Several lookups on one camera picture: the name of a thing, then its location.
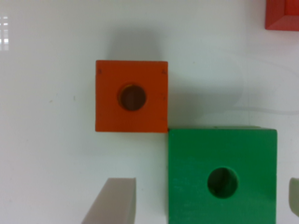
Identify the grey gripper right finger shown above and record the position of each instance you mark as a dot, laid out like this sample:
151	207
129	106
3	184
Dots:
294	195

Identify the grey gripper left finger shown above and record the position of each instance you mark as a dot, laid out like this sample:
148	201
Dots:
115	204

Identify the green block with hole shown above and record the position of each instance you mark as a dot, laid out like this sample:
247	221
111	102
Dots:
222	176

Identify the orange block with hole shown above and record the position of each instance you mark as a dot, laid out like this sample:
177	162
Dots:
131	96

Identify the red rectangular block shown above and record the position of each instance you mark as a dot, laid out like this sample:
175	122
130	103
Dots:
282	15

